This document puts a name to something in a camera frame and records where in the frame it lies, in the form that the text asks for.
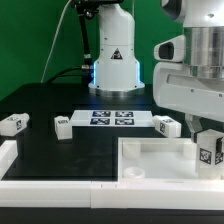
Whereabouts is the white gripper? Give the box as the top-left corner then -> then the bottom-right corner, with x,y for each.
153,62 -> 224,142

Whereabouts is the white square tabletop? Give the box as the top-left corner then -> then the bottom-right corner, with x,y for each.
118,138 -> 224,180

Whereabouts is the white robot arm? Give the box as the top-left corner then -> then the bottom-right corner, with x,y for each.
76,0 -> 224,132

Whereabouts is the white front fence bar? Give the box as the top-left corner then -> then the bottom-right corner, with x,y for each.
0,180 -> 224,210

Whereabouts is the white left fence piece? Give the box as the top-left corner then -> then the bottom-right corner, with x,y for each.
0,140 -> 18,180

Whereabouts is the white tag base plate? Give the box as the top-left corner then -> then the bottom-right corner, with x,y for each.
71,110 -> 154,127

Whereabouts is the black cable bundle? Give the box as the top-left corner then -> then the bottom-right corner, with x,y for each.
44,0 -> 101,84

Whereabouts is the white cable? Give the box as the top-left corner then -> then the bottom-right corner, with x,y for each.
40,0 -> 73,84

